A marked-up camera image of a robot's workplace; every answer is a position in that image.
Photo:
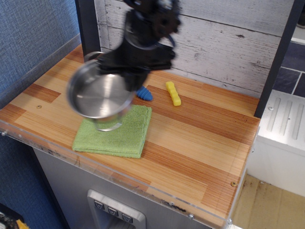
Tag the blue handled metal spoon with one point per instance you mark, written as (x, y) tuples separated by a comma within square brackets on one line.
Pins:
[(144, 94)]

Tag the white ridged side counter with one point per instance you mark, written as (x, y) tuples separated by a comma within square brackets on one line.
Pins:
[(278, 154)]

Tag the stainless steel pot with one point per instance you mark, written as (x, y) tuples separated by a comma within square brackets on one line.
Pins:
[(102, 96)]

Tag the silver dispenser button panel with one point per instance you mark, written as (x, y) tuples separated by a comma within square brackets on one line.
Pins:
[(111, 214)]

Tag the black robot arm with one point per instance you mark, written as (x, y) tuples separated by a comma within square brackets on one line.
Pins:
[(147, 44)]

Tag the clear acrylic table edge guard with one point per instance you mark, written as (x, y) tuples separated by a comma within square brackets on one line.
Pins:
[(192, 167)]

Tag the yellow plastic toy block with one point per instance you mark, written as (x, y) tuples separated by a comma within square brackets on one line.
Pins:
[(173, 93)]

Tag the dark grey right post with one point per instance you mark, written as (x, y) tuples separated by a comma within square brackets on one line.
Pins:
[(279, 56)]

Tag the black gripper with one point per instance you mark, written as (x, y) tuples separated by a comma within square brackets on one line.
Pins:
[(134, 61)]

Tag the dark grey left post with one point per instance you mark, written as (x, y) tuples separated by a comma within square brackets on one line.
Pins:
[(88, 27)]

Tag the dark grey post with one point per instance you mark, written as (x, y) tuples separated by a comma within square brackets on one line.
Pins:
[(88, 27), (279, 56)]

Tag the green folded cloth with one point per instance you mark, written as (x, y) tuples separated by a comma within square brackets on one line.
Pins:
[(126, 141)]

